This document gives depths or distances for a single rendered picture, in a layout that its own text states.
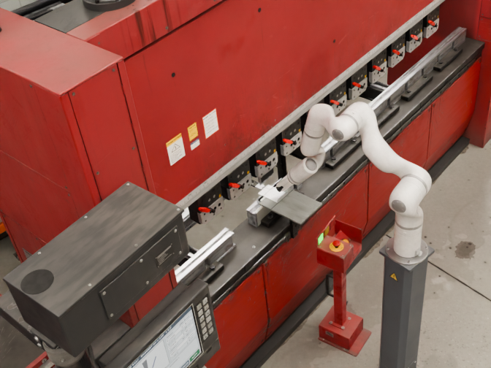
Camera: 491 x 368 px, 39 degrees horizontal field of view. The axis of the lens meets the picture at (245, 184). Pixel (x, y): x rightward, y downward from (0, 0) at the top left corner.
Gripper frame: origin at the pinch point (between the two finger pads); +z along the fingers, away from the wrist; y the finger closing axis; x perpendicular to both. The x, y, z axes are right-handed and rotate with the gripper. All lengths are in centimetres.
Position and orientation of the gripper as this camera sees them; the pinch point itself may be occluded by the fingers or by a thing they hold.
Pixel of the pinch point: (280, 188)
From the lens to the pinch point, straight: 346.9
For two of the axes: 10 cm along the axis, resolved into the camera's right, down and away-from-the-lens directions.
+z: -4.1, 3.4, 8.4
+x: 6.4, 7.7, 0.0
